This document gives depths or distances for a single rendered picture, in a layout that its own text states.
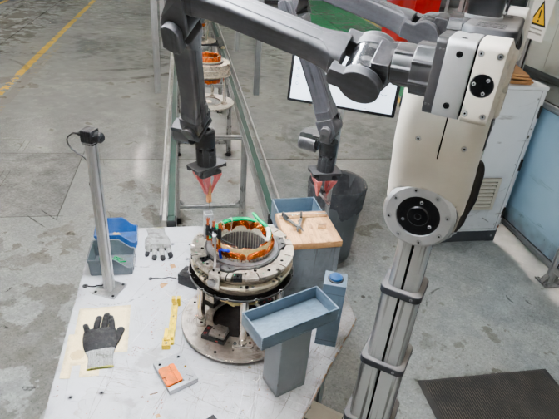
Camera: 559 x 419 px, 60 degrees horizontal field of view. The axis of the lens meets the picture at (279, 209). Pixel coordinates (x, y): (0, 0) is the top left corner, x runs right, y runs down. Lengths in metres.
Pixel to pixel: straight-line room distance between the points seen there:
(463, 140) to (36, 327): 2.48
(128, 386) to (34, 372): 1.25
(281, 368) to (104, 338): 0.59
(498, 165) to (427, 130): 2.71
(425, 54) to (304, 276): 1.05
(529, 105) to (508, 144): 0.28
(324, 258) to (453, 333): 1.54
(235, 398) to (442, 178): 0.86
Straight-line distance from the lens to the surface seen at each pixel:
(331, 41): 0.89
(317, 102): 1.52
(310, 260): 1.67
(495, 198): 3.83
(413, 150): 1.03
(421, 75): 0.83
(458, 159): 1.02
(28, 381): 2.74
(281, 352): 1.38
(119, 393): 1.55
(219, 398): 1.51
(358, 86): 0.87
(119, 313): 1.78
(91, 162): 1.61
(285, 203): 1.87
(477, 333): 3.15
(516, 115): 3.61
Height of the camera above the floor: 1.97
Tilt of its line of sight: 30 degrees down
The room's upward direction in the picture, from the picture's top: 5 degrees clockwise
